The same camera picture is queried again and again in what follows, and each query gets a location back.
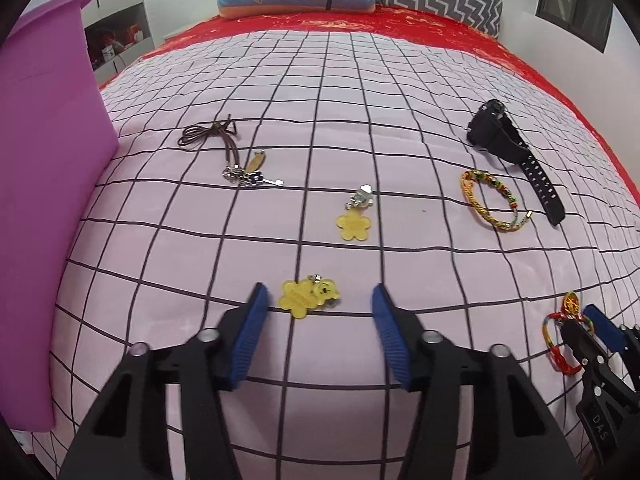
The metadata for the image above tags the black digital wristwatch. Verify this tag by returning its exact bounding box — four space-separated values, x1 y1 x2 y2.
466 99 565 226

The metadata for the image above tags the pink grid bed cover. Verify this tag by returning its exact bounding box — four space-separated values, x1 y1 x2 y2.
30 30 639 479

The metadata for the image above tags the purple plastic bin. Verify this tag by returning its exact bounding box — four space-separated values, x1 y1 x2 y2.
1 0 118 432

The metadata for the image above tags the red patterned bed sheet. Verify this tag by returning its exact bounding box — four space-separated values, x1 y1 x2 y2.
98 9 639 205

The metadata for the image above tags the dark window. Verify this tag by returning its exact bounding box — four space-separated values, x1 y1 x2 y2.
536 0 613 53

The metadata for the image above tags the white wardrobe with niche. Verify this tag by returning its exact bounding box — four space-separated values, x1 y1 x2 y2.
26 0 154 84

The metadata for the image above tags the red string charm bracelet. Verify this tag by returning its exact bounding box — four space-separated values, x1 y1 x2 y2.
541 291 597 377

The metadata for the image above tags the multicolour braided bracelet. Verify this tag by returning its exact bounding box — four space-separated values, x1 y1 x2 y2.
460 168 534 233

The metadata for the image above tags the yellow bear charm keychain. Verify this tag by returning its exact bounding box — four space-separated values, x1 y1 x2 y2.
278 274 341 320

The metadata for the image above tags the yellow flower charm keychain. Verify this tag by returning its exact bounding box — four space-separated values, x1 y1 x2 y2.
335 184 374 242

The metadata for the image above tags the brown cord key necklace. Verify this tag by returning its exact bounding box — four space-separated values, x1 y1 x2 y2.
177 112 286 190

